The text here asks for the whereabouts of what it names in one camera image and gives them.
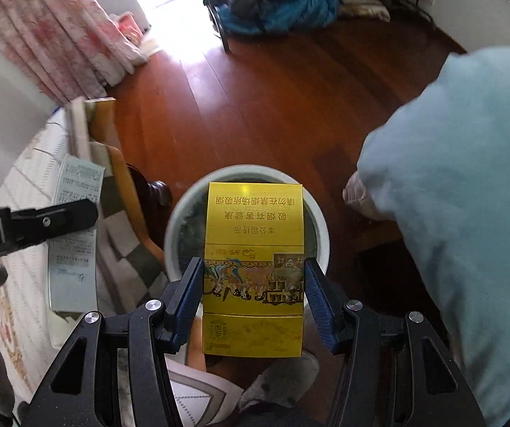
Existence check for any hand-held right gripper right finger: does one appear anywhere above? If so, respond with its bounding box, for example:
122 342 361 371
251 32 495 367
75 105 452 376
304 258 489 427

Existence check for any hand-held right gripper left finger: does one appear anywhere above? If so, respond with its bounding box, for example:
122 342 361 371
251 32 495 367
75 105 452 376
21 255 205 427

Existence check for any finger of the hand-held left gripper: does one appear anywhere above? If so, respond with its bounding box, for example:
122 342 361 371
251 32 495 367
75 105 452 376
9 198 101 251

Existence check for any white printed carton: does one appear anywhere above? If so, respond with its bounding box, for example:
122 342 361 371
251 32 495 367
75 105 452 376
48 155 105 313

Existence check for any white bin with black liner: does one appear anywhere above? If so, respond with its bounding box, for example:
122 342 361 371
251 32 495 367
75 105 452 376
163 164 330 316

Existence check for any yellow cigarette box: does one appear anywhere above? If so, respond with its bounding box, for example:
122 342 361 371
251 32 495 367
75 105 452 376
201 181 305 357

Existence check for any white diamond floral tablecloth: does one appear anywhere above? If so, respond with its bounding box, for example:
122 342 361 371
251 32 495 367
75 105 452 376
0 98 247 427

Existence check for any grey slipper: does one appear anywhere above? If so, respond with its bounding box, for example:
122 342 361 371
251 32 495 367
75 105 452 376
237 349 320 410

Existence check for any pink floral curtain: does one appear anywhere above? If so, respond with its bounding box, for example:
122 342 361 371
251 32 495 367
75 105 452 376
0 0 149 107

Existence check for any light blue pillow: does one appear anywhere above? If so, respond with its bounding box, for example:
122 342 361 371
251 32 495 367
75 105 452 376
355 47 510 427

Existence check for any black metal clothes rack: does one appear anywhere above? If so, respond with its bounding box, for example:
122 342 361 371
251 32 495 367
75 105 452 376
199 0 233 54

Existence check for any blue clothing pile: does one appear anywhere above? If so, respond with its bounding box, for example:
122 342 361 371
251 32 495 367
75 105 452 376
215 0 340 36

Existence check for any beige patterned floor cloth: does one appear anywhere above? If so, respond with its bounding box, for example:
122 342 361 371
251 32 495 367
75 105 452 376
339 0 391 21

